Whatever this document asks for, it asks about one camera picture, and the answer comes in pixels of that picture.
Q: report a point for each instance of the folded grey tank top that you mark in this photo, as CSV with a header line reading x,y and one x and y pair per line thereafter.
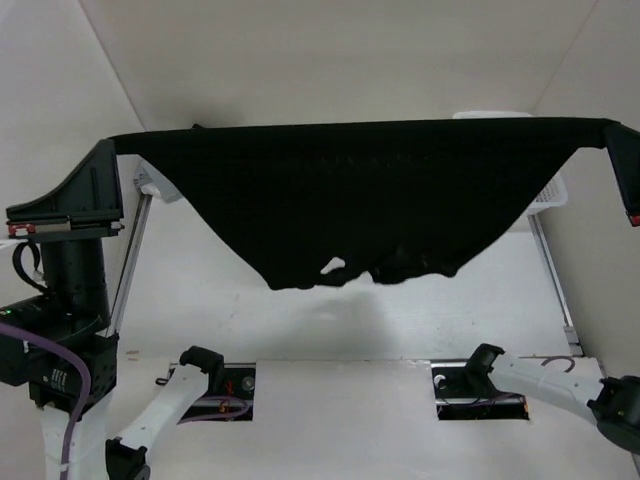
x,y
150,181

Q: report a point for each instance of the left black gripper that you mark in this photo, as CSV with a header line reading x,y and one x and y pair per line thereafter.
x,y
89,200

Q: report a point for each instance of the right aluminium rail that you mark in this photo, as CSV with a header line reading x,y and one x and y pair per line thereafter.
x,y
571,334

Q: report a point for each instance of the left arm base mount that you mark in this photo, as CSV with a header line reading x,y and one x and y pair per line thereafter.
x,y
229,399

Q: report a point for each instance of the aluminium rail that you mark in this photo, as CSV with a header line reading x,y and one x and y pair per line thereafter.
x,y
129,265
571,334

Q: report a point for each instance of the left aluminium rail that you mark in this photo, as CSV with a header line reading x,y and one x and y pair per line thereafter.
x,y
129,265

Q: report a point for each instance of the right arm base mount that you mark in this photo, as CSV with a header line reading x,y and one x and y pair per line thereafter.
x,y
457,400

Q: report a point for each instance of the black tank top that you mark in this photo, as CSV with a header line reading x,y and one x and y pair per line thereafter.
x,y
320,205

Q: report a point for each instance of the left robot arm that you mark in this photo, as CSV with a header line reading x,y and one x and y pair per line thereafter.
x,y
60,343

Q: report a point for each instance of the white plastic basket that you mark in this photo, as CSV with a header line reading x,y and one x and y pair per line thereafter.
x,y
554,193

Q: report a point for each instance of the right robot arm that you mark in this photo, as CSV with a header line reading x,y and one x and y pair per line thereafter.
x,y
610,404

